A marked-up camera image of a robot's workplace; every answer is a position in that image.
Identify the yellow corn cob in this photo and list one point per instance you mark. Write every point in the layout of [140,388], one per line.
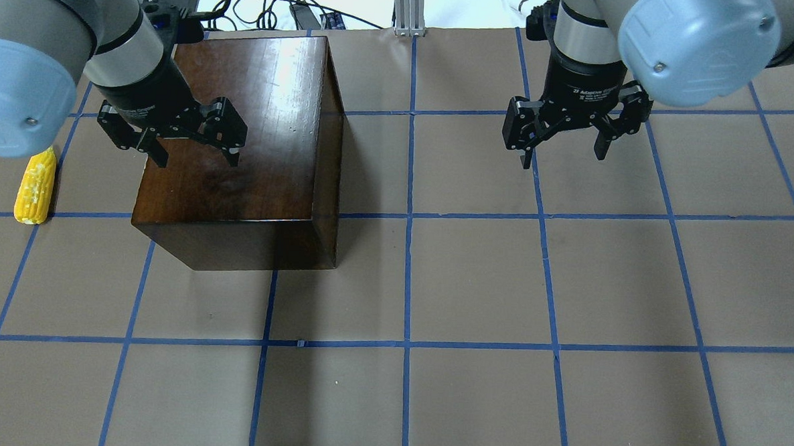
[34,197]

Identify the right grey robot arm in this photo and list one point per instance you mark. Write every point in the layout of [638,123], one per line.
[611,60]

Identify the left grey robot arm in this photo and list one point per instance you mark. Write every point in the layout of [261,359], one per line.
[125,49]

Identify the black power strip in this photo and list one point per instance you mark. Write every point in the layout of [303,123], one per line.
[304,16]

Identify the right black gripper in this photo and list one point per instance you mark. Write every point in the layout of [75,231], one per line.
[585,86]

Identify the aluminium frame post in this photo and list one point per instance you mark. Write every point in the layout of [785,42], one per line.
[408,18]

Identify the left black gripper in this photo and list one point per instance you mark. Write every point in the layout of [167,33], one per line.
[147,93]

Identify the dark wooden drawer cabinet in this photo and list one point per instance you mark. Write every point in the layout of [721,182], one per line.
[278,208]

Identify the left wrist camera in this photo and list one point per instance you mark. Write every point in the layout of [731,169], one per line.
[172,22]

